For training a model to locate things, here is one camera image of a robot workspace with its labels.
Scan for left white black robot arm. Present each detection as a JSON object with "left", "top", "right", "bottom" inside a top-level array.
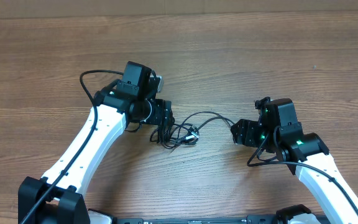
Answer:
[{"left": 18, "top": 62, "right": 172, "bottom": 223}]

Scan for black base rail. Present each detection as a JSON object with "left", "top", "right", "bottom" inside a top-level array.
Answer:
[{"left": 87, "top": 203, "right": 329, "bottom": 224}]

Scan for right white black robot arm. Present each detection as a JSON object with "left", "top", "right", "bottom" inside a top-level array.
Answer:
[{"left": 231, "top": 96, "right": 358, "bottom": 223}]

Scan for black cable bundle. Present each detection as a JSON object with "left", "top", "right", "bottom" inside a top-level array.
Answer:
[{"left": 149, "top": 111, "right": 236, "bottom": 150}]

